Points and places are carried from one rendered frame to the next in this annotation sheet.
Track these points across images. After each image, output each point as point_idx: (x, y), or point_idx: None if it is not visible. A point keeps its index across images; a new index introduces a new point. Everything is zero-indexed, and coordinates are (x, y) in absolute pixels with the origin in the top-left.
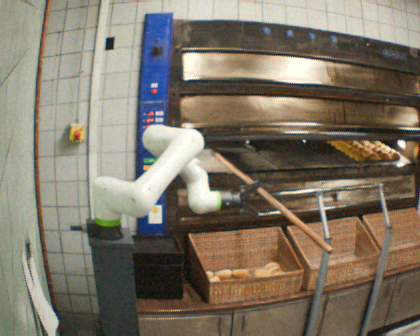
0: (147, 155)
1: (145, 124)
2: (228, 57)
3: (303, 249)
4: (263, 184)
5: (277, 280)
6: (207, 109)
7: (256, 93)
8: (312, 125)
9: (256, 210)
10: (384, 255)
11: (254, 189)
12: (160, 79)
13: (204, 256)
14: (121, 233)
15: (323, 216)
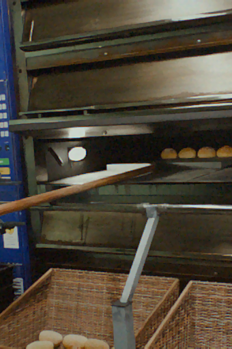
0: None
1: None
2: (83, 3)
3: (221, 334)
4: (1, 179)
5: None
6: (61, 90)
7: (123, 56)
8: (213, 98)
9: None
10: None
11: None
12: None
13: (65, 307)
14: None
15: (136, 256)
